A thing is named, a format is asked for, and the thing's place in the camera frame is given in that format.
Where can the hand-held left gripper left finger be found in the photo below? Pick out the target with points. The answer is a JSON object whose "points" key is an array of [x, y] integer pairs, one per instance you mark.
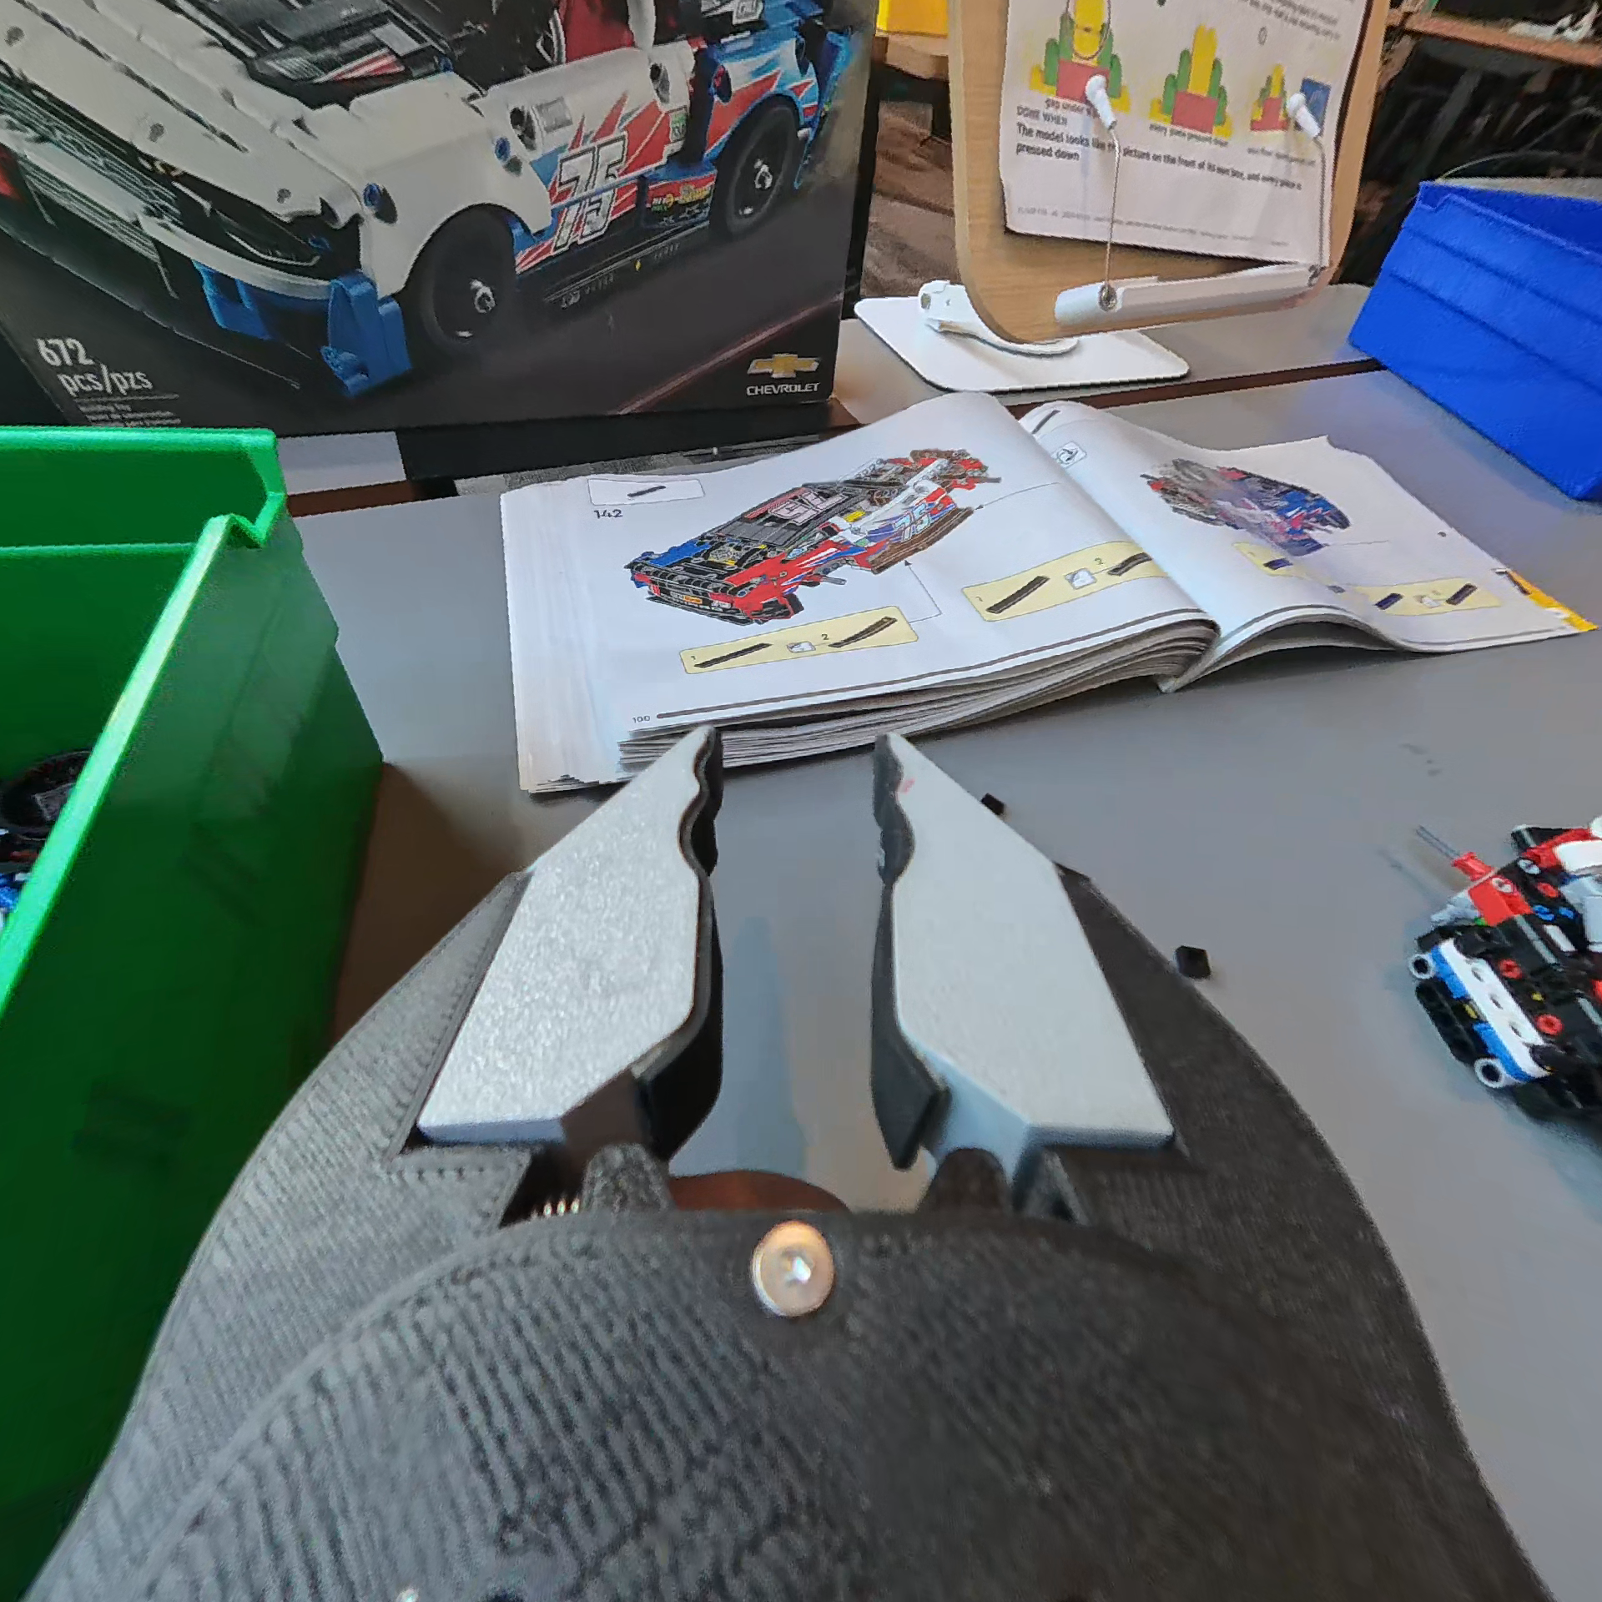
{"points": [[575, 989]]}

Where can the background wooden table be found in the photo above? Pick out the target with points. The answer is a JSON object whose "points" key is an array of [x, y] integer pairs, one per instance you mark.
{"points": [[1501, 37]]}

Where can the printed instruction sheet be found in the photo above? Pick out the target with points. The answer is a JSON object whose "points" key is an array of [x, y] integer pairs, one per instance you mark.
{"points": [[1188, 188]]}

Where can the green storage bin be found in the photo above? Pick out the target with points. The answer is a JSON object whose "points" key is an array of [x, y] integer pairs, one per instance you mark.
{"points": [[189, 875]]}

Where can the small black square brick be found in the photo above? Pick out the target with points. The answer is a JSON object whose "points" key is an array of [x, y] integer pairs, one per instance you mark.
{"points": [[1193, 962]]}

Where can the black toy car box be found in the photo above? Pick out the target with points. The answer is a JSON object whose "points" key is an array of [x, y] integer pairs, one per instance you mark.
{"points": [[377, 252]]}

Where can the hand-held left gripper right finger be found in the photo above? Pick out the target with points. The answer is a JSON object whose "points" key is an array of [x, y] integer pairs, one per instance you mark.
{"points": [[1015, 989]]}

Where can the wooden document stand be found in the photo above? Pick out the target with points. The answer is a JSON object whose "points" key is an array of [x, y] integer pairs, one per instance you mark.
{"points": [[975, 188]]}

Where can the grey desk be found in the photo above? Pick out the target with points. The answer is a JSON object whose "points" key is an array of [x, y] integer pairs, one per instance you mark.
{"points": [[1250, 776]]}

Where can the blue storage bin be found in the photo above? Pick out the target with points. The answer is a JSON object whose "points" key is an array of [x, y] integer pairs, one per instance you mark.
{"points": [[1487, 324]]}

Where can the toy car instruction booklet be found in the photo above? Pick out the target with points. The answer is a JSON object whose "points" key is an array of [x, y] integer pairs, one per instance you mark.
{"points": [[562, 625]]}

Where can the black toy wheel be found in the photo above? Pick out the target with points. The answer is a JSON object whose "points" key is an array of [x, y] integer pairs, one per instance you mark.
{"points": [[35, 802]]}

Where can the toy brick race car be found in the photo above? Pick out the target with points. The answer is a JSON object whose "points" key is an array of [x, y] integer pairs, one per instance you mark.
{"points": [[1516, 989]]}

